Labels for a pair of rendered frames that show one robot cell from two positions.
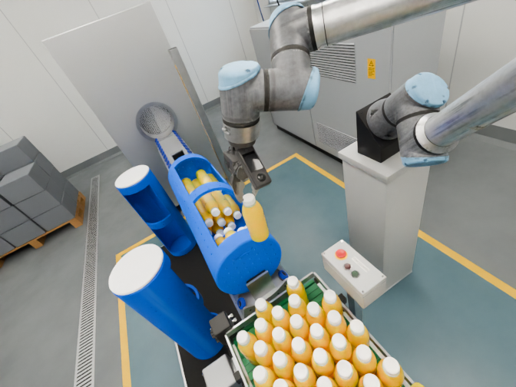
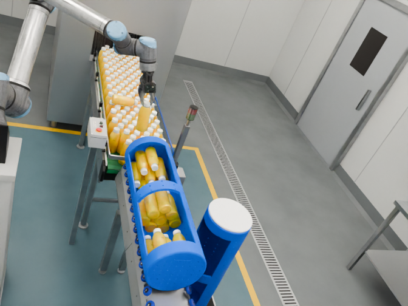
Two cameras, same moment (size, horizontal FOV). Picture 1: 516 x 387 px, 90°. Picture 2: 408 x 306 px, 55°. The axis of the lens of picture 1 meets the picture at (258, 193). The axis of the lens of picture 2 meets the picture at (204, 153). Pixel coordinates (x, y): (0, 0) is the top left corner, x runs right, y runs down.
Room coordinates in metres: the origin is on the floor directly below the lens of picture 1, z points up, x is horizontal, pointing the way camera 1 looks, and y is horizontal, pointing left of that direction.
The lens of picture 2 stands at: (2.63, -0.01, 2.48)
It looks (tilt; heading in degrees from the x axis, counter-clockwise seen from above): 32 degrees down; 167
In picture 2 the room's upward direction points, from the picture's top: 23 degrees clockwise
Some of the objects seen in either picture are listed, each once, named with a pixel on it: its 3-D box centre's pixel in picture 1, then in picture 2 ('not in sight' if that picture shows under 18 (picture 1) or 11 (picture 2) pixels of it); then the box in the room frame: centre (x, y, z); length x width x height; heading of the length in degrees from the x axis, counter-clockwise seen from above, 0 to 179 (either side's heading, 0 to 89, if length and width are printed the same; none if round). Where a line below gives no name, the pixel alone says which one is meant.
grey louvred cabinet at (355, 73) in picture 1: (325, 90); not in sight; (2.82, -1.15, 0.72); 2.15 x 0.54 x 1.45; 15
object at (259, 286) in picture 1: (260, 284); not in sight; (0.60, 0.12, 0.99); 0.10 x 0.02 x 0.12; 105
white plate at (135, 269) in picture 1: (136, 267); (230, 214); (0.90, 0.68, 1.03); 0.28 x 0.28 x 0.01
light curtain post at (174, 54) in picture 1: (217, 150); not in sight; (2.12, 0.20, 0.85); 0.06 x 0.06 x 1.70; 15
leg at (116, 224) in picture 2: not in sight; (110, 243); (0.68, 0.07, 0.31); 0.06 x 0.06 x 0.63; 15
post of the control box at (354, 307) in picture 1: (357, 332); (82, 195); (0.47, -0.21, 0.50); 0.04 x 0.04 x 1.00; 15
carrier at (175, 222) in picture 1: (160, 214); not in sight; (1.87, 0.87, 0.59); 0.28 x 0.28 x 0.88
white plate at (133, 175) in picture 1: (132, 176); not in sight; (1.87, 0.87, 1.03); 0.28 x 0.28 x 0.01
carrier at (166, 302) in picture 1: (179, 309); (205, 262); (0.90, 0.68, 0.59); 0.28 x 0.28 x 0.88
